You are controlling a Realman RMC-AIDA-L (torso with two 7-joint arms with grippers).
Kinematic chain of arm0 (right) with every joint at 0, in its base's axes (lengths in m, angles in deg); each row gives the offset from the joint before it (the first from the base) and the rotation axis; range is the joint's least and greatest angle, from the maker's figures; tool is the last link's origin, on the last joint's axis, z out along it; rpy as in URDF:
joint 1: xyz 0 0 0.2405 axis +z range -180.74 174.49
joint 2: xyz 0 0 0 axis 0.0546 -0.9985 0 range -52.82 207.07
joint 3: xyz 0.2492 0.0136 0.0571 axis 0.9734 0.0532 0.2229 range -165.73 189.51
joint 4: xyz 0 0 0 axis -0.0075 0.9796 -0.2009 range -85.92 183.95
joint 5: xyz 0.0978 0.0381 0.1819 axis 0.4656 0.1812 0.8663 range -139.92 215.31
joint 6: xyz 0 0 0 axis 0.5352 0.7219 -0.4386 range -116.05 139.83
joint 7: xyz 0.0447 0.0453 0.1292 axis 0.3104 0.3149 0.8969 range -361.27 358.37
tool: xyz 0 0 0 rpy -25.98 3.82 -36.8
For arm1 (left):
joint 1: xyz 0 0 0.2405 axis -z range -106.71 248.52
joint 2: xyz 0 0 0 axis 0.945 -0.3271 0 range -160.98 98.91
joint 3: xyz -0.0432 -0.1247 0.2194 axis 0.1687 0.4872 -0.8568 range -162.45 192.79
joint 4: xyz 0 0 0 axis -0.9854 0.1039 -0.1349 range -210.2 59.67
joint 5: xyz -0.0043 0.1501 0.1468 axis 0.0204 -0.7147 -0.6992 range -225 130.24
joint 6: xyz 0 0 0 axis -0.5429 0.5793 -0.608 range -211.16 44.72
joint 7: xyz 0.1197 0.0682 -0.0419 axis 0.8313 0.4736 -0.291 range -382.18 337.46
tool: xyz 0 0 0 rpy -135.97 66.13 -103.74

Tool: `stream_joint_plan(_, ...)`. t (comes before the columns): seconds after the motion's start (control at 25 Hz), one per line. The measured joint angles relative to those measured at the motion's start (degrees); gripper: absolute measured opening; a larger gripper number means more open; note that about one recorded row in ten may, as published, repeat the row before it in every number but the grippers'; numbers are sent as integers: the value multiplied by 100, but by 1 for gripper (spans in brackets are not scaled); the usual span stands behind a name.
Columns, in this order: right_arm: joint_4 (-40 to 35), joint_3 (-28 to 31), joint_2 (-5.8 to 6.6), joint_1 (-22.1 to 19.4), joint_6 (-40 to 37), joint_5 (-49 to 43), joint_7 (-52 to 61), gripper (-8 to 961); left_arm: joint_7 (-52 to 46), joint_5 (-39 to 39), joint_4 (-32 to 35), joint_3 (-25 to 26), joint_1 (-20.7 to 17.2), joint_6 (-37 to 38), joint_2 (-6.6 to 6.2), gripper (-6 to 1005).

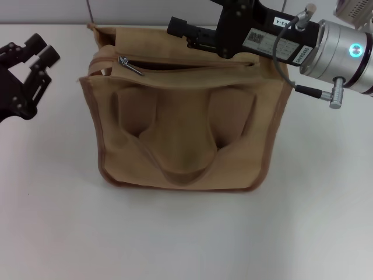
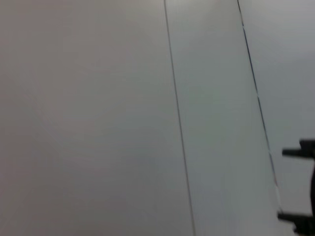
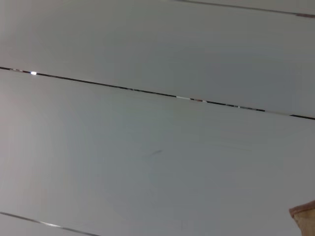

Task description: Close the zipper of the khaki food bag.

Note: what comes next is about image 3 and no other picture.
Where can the khaki canvas food bag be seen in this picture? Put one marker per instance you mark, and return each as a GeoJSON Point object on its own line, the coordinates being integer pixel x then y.
{"type": "Point", "coordinates": [307, 221]}

